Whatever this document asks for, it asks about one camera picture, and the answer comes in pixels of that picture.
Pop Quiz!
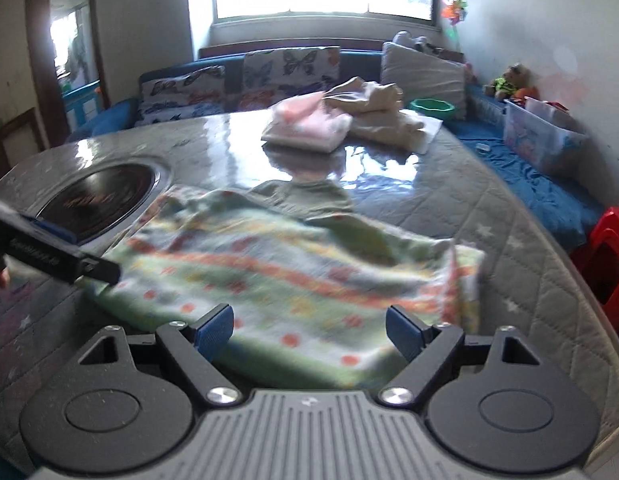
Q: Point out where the beige crumpled cloth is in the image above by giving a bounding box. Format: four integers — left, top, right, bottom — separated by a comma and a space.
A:
323, 76, 427, 153

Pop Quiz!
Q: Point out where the round black induction cooktop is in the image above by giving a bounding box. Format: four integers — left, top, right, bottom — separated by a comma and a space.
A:
27, 162, 163, 248

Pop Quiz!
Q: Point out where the green bowl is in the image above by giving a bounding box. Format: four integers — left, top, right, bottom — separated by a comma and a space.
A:
409, 97, 456, 121

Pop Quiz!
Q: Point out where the grey quilted table cover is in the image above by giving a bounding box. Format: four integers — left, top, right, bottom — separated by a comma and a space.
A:
0, 107, 619, 461

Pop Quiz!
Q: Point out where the large butterfly print cushion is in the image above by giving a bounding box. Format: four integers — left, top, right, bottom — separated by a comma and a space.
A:
242, 46, 341, 111

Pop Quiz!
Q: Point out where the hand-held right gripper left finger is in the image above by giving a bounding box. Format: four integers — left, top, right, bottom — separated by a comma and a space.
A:
77, 302, 240, 406

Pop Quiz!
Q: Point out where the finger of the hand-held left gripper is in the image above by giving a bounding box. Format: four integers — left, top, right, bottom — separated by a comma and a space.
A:
18, 213, 85, 248
0, 195, 122, 285

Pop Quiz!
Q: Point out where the green patterned children's garment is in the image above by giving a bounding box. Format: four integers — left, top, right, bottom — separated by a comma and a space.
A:
82, 180, 485, 391

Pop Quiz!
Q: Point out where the small butterfly print cushion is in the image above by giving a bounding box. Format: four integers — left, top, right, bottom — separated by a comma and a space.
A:
137, 67, 228, 126

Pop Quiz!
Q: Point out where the clear plastic storage box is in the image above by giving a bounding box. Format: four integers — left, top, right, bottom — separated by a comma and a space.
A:
503, 96, 590, 176

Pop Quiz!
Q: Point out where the pink clothing in plastic bag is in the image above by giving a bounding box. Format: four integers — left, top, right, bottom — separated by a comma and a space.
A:
261, 91, 353, 153

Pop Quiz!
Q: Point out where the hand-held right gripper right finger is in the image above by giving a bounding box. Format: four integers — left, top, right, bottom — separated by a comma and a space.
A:
378, 304, 537, 406

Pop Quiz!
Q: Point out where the teddy bear in green vest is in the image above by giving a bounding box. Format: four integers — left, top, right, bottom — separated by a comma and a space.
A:
492, 62, 530, 101

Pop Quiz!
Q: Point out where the grey pillow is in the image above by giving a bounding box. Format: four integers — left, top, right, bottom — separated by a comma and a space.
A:
380, 41, 467, 121

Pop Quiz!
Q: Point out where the blue cabinet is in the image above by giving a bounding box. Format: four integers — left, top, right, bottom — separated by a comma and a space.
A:
64, 80, 103, 132

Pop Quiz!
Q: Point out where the black and white plush toy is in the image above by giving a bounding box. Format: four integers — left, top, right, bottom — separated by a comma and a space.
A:
414, 36, 463, 61

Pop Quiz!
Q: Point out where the white paper sheet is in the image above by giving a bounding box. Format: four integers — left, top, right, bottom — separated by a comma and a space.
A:
414, 117, 444, 155

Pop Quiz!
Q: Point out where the colourful pinwheel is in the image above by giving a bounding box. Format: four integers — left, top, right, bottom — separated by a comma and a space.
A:
439, 0, 470, 53

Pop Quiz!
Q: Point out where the blue sofa bench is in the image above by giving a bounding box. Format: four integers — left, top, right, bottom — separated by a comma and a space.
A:
64, 47, 605, 256

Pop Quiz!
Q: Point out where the brown wooden door frame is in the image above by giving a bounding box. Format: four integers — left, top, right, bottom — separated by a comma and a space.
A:
24, 0, 110, 151

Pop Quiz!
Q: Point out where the red plastic stool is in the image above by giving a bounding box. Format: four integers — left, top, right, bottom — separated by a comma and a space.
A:
569, 207, 619, 331

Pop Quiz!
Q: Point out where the brown wooden cabinet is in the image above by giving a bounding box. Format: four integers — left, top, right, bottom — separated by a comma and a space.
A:
0, 109, 41, 182

